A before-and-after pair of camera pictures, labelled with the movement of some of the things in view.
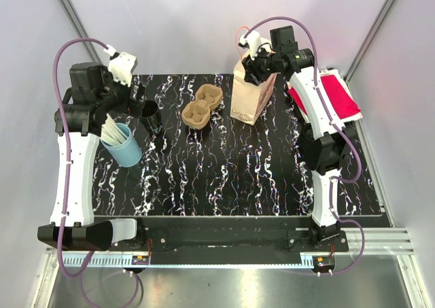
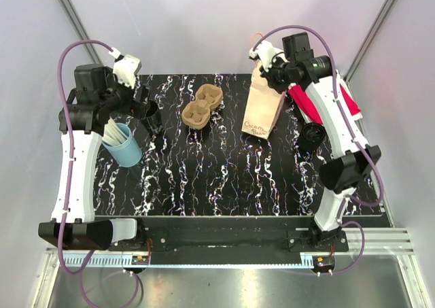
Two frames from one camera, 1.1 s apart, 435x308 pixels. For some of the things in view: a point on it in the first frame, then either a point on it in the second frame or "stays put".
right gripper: x=251 y=74 -> x=268 y=77
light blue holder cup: x=128 y=154 stays put
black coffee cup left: x=151 y=117 stays put
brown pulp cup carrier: x=196 y=113 stays put
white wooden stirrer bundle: x=111 y=133 stays put
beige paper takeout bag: x=249 y=100 -> x=264 y=106
